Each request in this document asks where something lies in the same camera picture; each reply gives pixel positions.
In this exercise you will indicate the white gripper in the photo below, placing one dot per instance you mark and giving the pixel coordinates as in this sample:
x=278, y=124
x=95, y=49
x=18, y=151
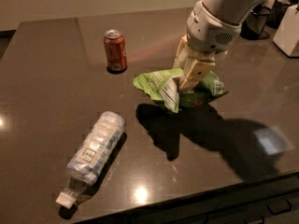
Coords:
x=209, y=31

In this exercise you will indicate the green rice chip bag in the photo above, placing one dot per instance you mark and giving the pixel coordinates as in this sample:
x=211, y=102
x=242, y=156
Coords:
x=162, y=88

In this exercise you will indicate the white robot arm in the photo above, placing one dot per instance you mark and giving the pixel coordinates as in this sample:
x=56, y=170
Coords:
x=230, y=11

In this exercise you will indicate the clear blue-label plastic bottle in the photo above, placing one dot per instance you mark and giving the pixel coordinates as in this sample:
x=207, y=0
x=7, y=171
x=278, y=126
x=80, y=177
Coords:
x=87, y=164

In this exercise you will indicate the black mesh cup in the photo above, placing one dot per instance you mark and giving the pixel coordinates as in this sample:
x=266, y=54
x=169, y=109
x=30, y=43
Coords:
x=253, y=25

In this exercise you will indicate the orange soda can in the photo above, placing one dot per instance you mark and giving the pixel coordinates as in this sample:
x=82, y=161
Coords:
x=114, y=43

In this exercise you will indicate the dark drawer handle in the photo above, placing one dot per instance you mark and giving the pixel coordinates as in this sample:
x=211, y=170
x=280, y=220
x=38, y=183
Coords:
x=280, y=207

